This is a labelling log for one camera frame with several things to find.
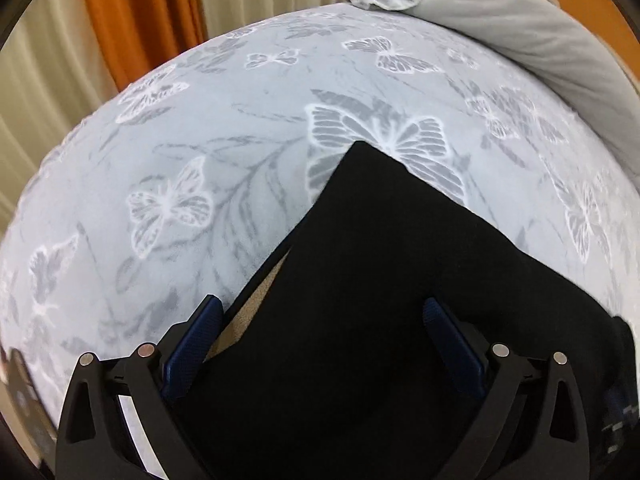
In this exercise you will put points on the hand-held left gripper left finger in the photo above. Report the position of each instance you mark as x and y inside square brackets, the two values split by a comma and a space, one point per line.
[197, 332]

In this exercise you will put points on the grey pillow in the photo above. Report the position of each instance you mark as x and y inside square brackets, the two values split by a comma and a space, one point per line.
[530, 35]

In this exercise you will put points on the orange curtain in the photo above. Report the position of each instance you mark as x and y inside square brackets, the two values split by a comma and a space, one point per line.
[145, 15]

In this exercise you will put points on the butterfly print bedsheet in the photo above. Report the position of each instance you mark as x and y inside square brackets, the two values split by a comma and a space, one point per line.
[210, 125]

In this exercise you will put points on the black pants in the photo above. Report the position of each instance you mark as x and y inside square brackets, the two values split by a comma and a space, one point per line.
[360, 270]

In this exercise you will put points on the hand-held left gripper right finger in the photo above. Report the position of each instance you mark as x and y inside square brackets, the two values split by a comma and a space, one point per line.
[447, 332]

